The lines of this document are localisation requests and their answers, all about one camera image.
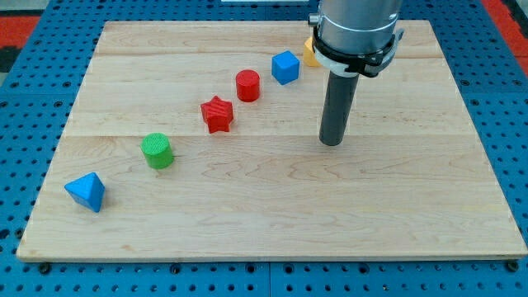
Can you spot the red star block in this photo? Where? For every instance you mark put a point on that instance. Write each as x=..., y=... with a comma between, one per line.
x=217, y=114

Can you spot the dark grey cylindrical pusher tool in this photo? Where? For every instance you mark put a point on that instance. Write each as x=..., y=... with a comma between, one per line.
x=336, y=109

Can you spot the light wooden board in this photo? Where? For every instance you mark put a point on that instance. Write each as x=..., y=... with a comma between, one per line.
x=410, y=181

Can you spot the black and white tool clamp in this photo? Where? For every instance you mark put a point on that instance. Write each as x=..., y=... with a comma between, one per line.
x=350, y=65

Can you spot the yellow block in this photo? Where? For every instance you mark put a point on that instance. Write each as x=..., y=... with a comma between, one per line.
x=309, y=58

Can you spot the blue triangular pyramid block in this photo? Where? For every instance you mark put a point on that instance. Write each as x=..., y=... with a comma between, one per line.
x=87, y=191

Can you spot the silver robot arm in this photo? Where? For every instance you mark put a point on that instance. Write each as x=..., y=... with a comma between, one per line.
x=338, y=21

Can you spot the blue cube block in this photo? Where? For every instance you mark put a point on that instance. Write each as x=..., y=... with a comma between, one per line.
x=285, y=67

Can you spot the red cylinder block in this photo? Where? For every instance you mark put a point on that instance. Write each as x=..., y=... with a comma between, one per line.
x=247, y=85

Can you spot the green cylinder block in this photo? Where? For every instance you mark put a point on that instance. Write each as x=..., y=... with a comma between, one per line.
x=157, y=150

